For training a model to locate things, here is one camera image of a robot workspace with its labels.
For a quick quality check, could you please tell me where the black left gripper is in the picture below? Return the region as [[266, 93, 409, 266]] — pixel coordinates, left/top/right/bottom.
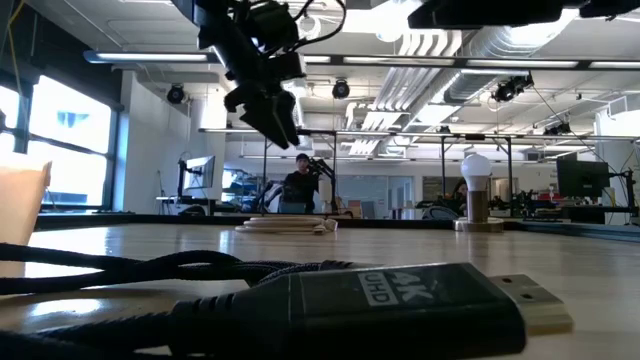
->
[[219, 29, 307, 150]]

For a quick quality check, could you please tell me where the white HDMI cable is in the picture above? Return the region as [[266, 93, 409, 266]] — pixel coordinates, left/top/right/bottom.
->
[[233, 214, 340, 236]]

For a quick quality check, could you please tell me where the black braided 4K HDMI cable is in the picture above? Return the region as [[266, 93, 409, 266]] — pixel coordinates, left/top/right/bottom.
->
[[0, 243, 575, 360]]

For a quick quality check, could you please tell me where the computer monitor on arm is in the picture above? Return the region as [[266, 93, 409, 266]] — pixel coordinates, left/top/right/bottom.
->
[[181, 154, 217, 199]]

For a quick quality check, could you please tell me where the person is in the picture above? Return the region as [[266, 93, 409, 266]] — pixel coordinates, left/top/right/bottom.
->
[[451, 178, 470, 204], [282, 152, 321, 215]]

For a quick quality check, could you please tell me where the overhead light bar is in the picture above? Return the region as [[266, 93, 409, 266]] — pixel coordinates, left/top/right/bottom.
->
[[83, 49, 640, 71]]

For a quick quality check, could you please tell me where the white bulb table lamp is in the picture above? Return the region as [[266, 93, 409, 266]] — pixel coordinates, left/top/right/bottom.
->
[[452, 153, 506, 234]]

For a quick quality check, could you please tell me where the large window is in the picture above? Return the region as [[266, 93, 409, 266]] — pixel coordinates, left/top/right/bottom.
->
[[0, 74, 119, 210]]

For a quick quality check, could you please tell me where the beige object at left edge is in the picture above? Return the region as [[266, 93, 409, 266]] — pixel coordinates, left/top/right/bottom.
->
[[0, 159, 54, 247]]

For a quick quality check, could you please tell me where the black computer monitor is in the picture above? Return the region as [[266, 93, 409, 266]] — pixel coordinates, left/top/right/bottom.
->
[[556, 158, 612, 200]]

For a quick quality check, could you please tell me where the silver ventilation duct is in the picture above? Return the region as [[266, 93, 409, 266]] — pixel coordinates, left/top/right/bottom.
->
[[444, 24, 581, 106]]

